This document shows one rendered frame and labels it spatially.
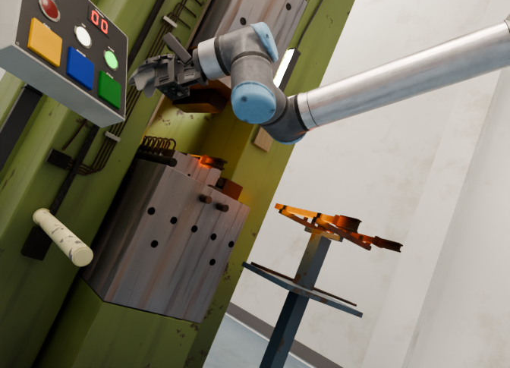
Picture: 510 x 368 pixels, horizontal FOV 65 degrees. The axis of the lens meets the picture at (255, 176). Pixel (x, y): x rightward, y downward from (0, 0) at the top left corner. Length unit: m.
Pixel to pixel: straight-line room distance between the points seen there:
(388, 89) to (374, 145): 3.64
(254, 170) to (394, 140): 2.87
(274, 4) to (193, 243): 0.93
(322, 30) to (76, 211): 1.33
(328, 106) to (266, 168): 0.92
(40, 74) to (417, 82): 0.78
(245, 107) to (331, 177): 3.75
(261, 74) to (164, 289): 0.82
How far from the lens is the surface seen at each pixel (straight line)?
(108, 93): 1.10
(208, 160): 1.41
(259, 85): 0.82
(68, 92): 1.04
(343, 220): 1.41
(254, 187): 1.75
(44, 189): 1.40
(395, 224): 4.10
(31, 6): 1.03
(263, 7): 1.61
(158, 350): 1.48
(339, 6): 2.14
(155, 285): 1.37
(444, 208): 3.85
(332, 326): 4.15
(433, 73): 0.87
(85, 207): 1.43
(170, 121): 1.89
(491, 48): 0.87
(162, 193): 1.30
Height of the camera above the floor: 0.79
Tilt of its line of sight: 9 degrees up
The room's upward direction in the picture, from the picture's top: 23 degrees clockwise
